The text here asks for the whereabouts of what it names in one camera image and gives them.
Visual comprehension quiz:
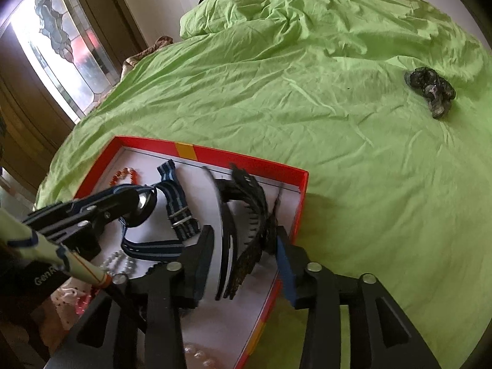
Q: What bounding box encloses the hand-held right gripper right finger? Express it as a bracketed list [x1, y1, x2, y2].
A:
[275, 226, 442, 369]

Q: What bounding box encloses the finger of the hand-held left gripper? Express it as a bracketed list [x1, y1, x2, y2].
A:
[22, 200, 116, 261]
[69, 187, 140, 224]

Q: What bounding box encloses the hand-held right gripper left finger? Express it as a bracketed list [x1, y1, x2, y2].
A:
[44, 225, 215, 369]

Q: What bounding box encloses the orange bead bracelet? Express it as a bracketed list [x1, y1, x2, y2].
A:
[109, 167, 140, 188]

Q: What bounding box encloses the small white bead bracelet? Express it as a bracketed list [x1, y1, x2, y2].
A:
[101, 251, 138, 278]

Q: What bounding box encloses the blue striped watch strap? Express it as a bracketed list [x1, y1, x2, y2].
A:
[111, 159, 203, 262]

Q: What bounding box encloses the black spotted hair claw clip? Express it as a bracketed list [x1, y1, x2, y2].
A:
[203, 163, 288, 301]

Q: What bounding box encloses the large pearl necklace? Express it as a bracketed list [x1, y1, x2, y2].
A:
[184, 343, 216, 369]

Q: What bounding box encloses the red cardboard box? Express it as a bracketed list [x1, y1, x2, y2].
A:
[46, 135, 309, 369]

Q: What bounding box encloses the pink floral cloth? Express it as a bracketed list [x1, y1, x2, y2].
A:
[49, 276, 95, 330]

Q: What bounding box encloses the brown patterned cloth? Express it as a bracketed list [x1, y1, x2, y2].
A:
[122, 35, 174, 79]

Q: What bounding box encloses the green bed sheet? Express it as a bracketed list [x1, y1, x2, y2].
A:
[34, 0, 490, 369]

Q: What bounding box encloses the stained glass window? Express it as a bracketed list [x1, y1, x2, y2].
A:
[11, 0, 124, 121]

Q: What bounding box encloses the dark patterned scrunchie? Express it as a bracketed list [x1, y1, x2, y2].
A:
[403, 67, 457, 119]

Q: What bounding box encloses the brown wooden window frame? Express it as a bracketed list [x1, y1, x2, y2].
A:
[0, 0, 151, 200]

